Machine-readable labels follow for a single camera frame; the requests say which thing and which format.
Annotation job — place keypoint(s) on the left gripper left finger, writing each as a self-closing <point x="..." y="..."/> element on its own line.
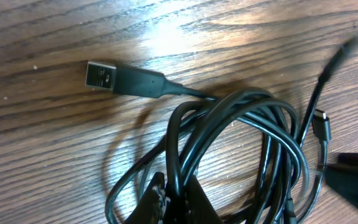
<point x="149" y="209"/>

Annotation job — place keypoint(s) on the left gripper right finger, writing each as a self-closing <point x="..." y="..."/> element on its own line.
<point x="198" y="208"/>

